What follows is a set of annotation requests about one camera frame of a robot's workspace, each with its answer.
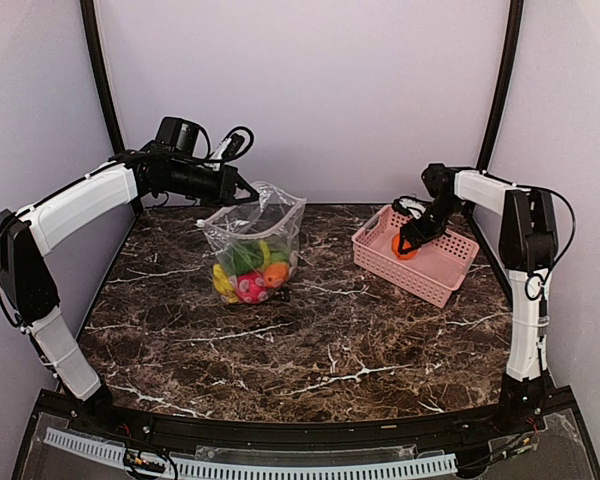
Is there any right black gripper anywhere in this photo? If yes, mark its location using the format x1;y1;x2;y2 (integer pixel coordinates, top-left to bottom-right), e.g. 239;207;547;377
399;197;462;253

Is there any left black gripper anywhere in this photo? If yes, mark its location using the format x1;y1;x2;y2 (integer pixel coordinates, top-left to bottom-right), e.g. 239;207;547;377
163;158;261;207

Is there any orange toy orange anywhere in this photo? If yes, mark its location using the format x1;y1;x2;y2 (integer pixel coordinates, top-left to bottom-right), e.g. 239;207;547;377
391;234;418;261

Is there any pink plastic basket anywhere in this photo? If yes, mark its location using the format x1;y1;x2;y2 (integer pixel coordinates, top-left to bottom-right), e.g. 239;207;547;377
352;205;479;308

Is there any clear zip top bag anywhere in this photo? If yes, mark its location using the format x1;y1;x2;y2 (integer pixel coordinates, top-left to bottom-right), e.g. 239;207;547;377
197;181;307;304

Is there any green toy pepper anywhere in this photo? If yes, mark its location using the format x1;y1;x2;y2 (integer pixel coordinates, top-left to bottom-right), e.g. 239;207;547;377
229;241;263;277

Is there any green toy watermelon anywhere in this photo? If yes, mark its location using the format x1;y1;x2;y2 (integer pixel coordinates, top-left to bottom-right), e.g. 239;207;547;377
270;248;291;264

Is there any orange green toy mango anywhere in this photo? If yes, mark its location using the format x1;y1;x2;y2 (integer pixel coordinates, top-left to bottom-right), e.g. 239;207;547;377
263;261;290;288

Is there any yellow toy pear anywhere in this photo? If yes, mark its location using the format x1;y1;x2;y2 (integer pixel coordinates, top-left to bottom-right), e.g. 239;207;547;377
213;263;239;304

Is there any red toy apple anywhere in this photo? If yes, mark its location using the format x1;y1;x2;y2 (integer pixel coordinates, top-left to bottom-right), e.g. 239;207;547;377
236;271;269;304

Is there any yellow toy banana bunch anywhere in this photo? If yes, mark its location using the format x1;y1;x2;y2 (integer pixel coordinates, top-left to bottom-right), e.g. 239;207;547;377
258;240;271;269

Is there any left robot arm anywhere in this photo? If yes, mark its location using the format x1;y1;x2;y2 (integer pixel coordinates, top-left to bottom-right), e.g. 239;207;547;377
0;117;259;436

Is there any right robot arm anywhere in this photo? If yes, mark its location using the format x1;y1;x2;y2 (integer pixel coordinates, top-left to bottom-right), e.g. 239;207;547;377
391;163;576;434

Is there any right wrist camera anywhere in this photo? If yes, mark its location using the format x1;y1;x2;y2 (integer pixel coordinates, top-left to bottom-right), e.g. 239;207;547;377
391;195;427;219

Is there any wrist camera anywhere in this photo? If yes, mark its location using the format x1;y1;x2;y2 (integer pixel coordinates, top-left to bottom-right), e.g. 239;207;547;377
203;126;255;170
391;195;427;219

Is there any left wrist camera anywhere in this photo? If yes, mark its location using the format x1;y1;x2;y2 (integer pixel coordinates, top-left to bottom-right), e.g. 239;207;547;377
203;126;255;170

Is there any black front rail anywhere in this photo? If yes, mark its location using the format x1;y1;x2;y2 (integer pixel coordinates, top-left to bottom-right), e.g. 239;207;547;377
24;387;597;469

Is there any left black frame post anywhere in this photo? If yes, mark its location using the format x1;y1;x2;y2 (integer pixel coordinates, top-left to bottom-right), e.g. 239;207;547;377
79;0;125;154

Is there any black frame post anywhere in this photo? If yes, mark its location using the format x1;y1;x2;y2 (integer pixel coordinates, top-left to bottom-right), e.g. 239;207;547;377
476;0;525;171
79;0;125;154

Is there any right black frame post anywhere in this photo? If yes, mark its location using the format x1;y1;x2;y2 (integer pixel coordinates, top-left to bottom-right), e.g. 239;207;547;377
476;0;525;171

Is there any white slotted cable duct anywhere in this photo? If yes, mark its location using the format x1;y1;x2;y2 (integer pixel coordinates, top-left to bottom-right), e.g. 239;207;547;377
43;427;458;480

